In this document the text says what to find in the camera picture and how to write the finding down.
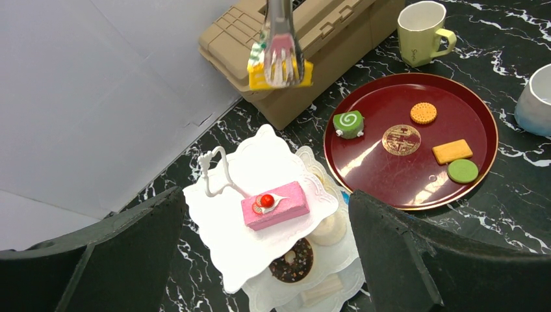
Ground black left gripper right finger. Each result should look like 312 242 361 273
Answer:
348 191 550 311

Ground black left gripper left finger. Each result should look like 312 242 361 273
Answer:
1 187 186 311

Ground white round cream puff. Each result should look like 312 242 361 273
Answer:
307 211 347 246

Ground blue sprinkled donut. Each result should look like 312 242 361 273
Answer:
341 191 350 205

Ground chocolate glazed donut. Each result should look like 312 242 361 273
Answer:
268 238 314 283

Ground red round tray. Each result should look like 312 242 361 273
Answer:
324 73 498 211

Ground pink cake with cherry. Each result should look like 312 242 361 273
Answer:
241 181 310 231

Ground white three-tier dessert stand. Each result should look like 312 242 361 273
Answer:
183 124 365 311

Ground green swirl roll cake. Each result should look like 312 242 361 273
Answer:
333 110 364 139

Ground yellow cake slice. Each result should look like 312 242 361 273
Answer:
247 29 314 90

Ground metal tongs with white handle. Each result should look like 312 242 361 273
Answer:
263 0 305 88

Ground green round macaron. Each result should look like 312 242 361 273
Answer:
447 159 479 184

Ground orange square cake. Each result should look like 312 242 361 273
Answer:
431 139 473 165

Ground orange round cookie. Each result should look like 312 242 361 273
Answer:
410 102 437 124

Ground white mug blue base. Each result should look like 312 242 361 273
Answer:
515 64 550 137

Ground pale green ceramic mug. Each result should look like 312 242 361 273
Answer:
398 1 457 68

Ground tan plastic toolbox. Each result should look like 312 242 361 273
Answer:
198 0 405 130

